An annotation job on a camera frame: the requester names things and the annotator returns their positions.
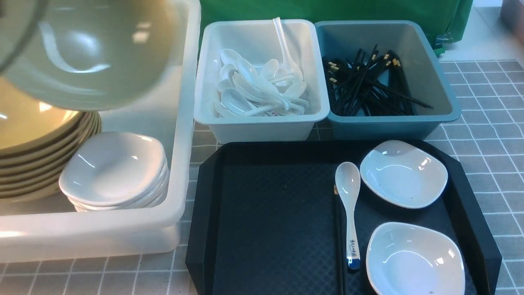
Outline yellow noodle bowl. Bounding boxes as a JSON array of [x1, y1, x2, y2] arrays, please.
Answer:
[[0, 0, 181, 111]]

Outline green cloth backdrop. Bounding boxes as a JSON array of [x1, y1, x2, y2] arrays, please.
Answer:
[[200, 0, 473, 55]]

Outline white plastic spoon bin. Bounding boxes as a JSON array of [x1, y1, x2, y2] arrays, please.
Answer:
[[194, 19, 329, 144]]

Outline white square dish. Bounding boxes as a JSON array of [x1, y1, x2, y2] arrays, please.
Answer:
[[366, 222, 466, 295], [359, 140, 448, 209]]

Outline large white plastic tub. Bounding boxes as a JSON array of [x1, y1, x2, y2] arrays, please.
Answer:
[[0, 0, 201, 263]]

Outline black serving tray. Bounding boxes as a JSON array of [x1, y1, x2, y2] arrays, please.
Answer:
[[185, 140, 503, 295]]

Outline long white ladle spoon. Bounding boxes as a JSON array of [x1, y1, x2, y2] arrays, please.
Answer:
[[273, 17, 303, 82]]

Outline blue plastic chopstick bin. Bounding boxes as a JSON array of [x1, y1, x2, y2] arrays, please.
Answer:
[[315, 20, 461, 140]]

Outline pile of black chopsticks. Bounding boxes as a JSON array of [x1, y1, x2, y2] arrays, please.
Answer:
[[322, 47, 433, 117]]

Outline black chopstick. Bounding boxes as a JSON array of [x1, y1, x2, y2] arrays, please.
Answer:
[[334, 185, 346, 295]]

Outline white spoon blue handle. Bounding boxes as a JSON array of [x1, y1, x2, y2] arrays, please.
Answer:
[[335, 162, 361, 270]]

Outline pile of white spoons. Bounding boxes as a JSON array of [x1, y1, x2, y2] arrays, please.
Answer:
[[214, 48, 310, 117]]

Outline stack of white dishes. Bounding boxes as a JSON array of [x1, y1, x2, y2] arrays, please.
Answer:
[[59, 132, 170, 212]]

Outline stack of yellow bowls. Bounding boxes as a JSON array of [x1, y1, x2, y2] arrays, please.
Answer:
[[0, 78, 102, 203]]

